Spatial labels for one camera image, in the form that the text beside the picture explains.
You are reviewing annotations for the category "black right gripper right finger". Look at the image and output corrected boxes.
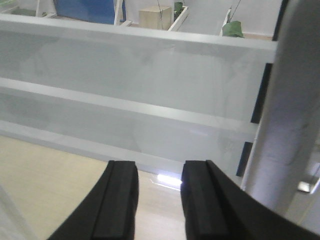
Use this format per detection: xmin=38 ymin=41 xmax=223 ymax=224
xmin=181 ymin=160 xmax=320 ymax=240

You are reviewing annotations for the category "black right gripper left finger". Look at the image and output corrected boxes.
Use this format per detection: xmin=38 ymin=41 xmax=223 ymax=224
xmin=49 ymin=160 xmax=139 ymax=240

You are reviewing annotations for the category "grey metal door handle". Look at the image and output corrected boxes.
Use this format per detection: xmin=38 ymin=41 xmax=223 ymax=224
xmin=241 ymin=0 xmax=320 ymax=215

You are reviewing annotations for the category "white framed sliding glass door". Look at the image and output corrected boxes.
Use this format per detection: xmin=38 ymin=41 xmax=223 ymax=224
xmin=0 ymin=0 xmax=320 ymax=240

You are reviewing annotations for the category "distant wooden box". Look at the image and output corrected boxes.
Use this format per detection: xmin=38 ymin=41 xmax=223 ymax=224
xmin=139 ymin=5 xmax=173 ymax=31

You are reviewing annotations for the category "blue board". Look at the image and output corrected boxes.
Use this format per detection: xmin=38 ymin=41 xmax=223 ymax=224
xmin=53 ymin=0 xmax=118 ymax=25

